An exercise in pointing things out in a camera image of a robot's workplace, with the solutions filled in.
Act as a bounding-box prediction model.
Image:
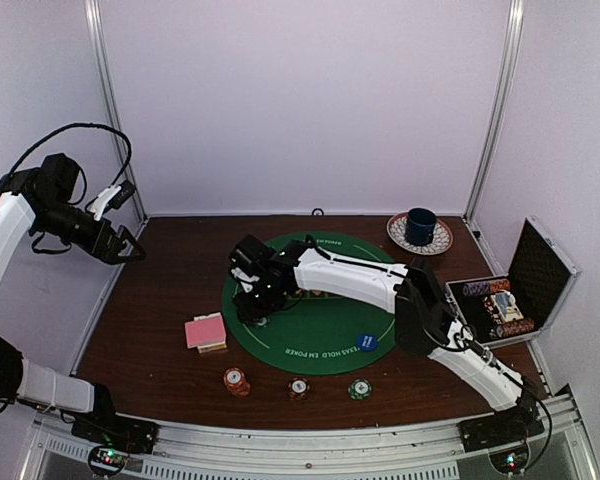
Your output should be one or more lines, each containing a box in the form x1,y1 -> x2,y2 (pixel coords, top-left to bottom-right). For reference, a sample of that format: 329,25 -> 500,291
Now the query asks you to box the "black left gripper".
31,198 -> 146,264

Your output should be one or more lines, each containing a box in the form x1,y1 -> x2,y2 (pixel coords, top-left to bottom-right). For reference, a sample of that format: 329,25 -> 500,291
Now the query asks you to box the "red chip stack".
223,367 -> 251,397

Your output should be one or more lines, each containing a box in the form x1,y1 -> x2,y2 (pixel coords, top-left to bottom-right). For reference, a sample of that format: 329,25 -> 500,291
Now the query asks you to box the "green 20 chip stack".
348,379 -> 372,400

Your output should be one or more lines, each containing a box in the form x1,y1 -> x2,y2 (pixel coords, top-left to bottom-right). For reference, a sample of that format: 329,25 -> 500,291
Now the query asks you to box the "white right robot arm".
229,235 -> 541,442

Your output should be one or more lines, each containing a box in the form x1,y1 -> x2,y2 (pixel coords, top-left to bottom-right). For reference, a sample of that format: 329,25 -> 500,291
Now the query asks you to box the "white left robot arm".
0,157 -> 146,444

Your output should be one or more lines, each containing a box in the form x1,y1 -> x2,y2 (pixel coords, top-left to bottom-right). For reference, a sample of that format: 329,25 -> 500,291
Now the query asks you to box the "round green poker mat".
222,232 -> 396,376

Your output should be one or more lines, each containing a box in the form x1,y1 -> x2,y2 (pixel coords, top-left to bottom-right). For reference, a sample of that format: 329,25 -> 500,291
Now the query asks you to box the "red backed card deck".
184,313 -> 226,351

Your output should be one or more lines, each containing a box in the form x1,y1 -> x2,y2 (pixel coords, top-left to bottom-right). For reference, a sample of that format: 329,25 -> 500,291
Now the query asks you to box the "playing card box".
194,312 -> 226,353

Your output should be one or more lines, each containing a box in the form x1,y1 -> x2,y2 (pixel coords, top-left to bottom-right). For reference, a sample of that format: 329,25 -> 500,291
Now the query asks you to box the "brown 100 chip stack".
288,377 -> 310,401

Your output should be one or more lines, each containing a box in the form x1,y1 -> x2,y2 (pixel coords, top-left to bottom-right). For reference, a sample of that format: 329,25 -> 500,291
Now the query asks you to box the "blue small blind button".
356,333 -> 379,352

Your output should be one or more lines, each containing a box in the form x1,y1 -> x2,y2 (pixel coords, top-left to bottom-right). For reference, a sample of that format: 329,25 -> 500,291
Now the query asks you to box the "dark blue mug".
405,207 -> 437,246

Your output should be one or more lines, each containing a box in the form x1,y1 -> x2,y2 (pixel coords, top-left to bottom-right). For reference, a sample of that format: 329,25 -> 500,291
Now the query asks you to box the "patterned saucer plate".
386,212 -> 453,256

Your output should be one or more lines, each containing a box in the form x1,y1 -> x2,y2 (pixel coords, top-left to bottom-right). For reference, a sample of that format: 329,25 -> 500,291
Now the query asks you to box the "aluminium poker chip case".
445,216 -> 579,346

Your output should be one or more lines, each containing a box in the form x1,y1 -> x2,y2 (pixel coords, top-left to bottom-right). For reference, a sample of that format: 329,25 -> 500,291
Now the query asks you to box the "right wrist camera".
229,235 -> 275,293

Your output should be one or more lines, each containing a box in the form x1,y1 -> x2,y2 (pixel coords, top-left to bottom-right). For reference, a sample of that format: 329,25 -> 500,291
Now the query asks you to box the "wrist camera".
229,235 -> 275,293
85,180 -> 136,221

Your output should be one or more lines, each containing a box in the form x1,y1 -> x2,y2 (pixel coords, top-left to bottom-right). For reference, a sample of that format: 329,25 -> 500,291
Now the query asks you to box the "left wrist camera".
85,180 -> 136,221

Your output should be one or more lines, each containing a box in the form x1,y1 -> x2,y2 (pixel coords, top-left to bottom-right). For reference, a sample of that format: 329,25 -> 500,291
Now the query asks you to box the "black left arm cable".
9,123 -> 133,196

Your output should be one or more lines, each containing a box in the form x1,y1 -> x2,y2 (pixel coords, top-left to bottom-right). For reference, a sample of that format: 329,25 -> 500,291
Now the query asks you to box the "aluminium table front rail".
16,394 -> 600,479

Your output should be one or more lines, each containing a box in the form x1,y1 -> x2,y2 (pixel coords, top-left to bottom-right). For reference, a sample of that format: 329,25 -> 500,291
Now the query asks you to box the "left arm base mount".
70,384 -> 158,478

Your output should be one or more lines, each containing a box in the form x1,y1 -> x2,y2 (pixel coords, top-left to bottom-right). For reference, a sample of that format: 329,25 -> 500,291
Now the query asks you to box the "left aluminium frame post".
83,0 -> 148,224

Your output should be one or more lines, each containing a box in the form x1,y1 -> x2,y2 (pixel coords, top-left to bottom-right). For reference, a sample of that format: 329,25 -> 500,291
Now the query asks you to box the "aluminium frame post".
463,0 -> 526,224
83,0 -> 148,224

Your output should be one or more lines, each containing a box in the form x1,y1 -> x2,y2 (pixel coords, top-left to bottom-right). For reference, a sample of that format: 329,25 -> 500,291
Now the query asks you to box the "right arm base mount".
458,406 -> 545,477

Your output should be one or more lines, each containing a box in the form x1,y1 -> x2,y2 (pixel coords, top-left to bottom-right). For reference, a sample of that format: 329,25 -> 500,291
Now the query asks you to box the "right aluminium frame post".
463,0 -> 526,224

